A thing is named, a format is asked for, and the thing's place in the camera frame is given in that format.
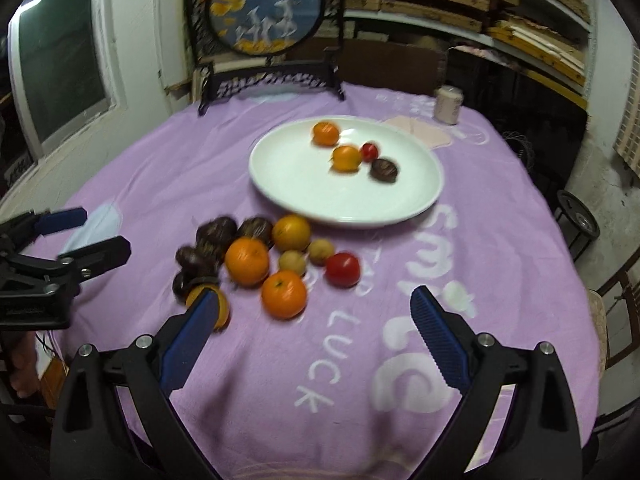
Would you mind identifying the yellow orange at left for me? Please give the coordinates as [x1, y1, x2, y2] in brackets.
[184, 283, 231, 333]

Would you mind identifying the window with white frame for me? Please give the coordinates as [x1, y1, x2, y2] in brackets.
[8, 0, 124, 162]

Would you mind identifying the yellow-orange round orange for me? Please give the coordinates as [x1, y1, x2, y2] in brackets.
[272, 214, 311, 252]

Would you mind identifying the tan longan fruit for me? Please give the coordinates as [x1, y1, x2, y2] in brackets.
[278, 250, 307, 276]
[307, 238, 335, 266]

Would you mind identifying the large orange mandarin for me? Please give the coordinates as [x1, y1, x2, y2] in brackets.
[224, 237, 270, 288]

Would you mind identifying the small orange on plate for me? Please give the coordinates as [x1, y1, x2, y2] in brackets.
[311, 122, 341, 148]

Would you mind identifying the dark water chestnut middle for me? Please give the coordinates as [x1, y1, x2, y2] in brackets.
[196, 220, 236, 261]

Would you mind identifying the dark water chestnut top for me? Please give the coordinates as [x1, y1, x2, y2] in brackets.
[238, 216, 273, 249]

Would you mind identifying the purple printed tablecloth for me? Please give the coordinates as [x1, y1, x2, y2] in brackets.
[32, 85, 599, 479]

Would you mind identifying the dark water chestnut left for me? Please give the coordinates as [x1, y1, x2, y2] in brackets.
[175, 246, 219, 281]

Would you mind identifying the small orange kumquat fruit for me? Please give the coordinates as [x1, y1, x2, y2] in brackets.
[331, 144, 362, 174]

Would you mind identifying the large red tomato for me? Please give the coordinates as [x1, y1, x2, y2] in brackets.
[324, 252, 361, 288]

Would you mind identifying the round deer screen ornament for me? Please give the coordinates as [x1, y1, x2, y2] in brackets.
[183, 0, 345, 116]

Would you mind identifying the dark plum with stem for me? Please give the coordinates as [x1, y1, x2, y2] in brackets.
[171, 272, 220, 304]

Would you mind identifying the person's hand on handle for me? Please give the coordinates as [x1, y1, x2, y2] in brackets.
[11, 333, 40, 399]

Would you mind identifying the wooden shelf with planks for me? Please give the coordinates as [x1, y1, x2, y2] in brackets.
[345, 0, 597, 103]

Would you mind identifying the white beverage can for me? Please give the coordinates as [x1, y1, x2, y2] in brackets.
[434, 86, 463, 126]

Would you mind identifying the black round stool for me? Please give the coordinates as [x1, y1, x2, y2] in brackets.
[555, 190, 600, 263]

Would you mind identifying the small red cherry tomato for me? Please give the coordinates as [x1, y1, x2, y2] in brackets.
[360, 142, 380, 164]

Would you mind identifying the dark purple plum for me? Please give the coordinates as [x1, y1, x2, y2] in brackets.
[209, 216, 239, 243]

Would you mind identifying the large white plate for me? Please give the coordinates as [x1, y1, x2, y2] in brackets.
[248, 116, 445, 229]

